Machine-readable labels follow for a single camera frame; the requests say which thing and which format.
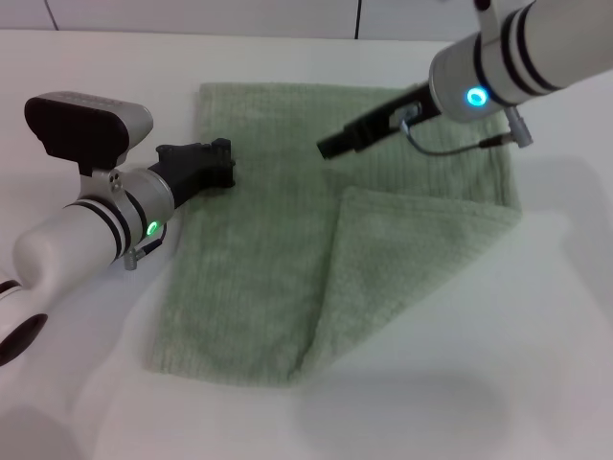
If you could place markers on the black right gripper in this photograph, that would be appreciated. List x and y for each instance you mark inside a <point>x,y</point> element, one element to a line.
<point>397,112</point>

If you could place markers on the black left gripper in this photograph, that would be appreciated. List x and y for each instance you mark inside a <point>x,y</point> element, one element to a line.
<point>184,167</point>

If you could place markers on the green ribbed towel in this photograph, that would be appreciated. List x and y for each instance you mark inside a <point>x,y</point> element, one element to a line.
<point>268,268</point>

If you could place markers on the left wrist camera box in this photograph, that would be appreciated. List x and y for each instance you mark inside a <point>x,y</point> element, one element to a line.
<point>86,127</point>

